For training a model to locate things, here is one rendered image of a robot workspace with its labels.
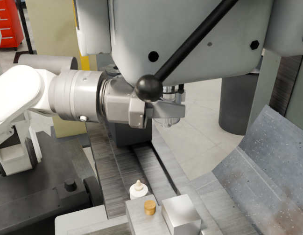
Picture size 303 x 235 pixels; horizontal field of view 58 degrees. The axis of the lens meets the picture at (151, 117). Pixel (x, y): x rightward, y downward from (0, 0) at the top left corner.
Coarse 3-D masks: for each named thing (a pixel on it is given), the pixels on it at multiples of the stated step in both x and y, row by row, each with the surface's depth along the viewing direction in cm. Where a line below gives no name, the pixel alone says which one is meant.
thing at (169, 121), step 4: (180, 96) 44; (164, 100) 43; (168, 100) 43; (172, 100) 43; (176, 100) 43; (180, 100) 44; (156, 120) 46; (160, 120) 45; (164, 120) 45; (168, 120) 45; (172, 120) 45; (176, 120) 46; (160, 124) 46; (164, 124) 45; (168, 124) 45; (172, 124) 45
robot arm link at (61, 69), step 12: (24, 60) 47; (36, 60) 47; (48, 60) 47; (60, 60) 46; (72, 60) 47; (48, 72) 45; (60, 72) 47; (72, 72) 44; (48, 84) 44; (60, 84) 43; (48, 96) 44; (60, 96) 43; (36, 108) 44; (48, 108) 45; (60, 108) 43; (72, 120) 46
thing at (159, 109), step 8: (152, 104) 42; (160, 104) 42; (168, 104) 42; (176, 104) 42; (184, 104) 43; (152, 112) 43; (160, 112) 43; (168, 112) 43; (176, 112) 43; (184, 112) 43
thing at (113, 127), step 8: (112, 64) 92; (112, 72) 86; (120, 72) 86; (112, 128) 86; (120, 128) 82; (128, 128) 83; (136, 128) 84; (112, 136) 90; (120, 136) 84; (128, 136) 85; (136, 136) 86; (144, 136) 87; (120, 144) 85; (128, 144) 86
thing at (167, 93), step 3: (177, 87) 44; (165, 90) 43; (168, 90) 43; (171, 90) 43; (174, 90) 43; (162, 93) 42; (165, 93) 42; (168, 93) 42; (171, 93) 42; (174, 93) 42; (177, 93) 43; (162, 96) 43; (165, 96) 42; (168, 96) 42; (171, 96) 42; (174, 96) 43; (177, 96) 43
